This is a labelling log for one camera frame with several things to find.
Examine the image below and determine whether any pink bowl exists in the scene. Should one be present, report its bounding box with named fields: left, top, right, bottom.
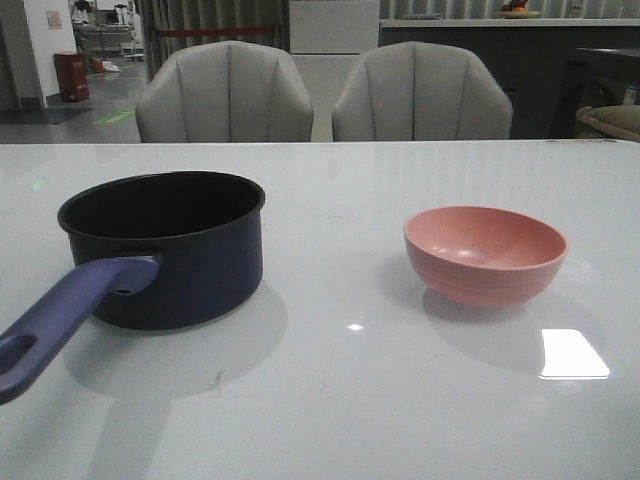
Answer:
left=404, top=206, right=568, bottom=308

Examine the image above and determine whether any dark blue saucepan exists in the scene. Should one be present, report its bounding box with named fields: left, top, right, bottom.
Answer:
left=1, top=171, right=265, bottom=403

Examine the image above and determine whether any right grey chair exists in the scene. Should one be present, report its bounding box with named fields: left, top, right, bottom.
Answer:
left=331, top=42, right=513, bottom=142

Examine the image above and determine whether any grey chair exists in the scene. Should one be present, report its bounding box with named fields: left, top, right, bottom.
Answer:
left=135, top=41, right=314, bottom=143
left=331, top=42, right=513, bottom=142

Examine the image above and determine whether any left grey chair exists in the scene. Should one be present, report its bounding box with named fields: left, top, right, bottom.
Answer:
left=135, top=41, right=314, bottom=143

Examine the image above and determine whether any white cabinet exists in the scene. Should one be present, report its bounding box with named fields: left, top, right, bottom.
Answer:
left=288, top=1, right=379, bottom=142

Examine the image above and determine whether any dark counter with white top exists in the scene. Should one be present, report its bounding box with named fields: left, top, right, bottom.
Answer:
left=379, top=19, right=639, bottom=139

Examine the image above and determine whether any red bin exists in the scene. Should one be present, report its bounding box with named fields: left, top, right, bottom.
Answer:
left=53, top=52, right=90, bottom=102

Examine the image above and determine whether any fruit plate on counter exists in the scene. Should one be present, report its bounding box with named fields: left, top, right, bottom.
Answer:
left=497, top=0, right=540, bottom=19

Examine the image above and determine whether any wicker basket with cushion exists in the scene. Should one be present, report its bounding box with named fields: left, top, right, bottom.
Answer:
left=575, top=105, right=639, bottom=142

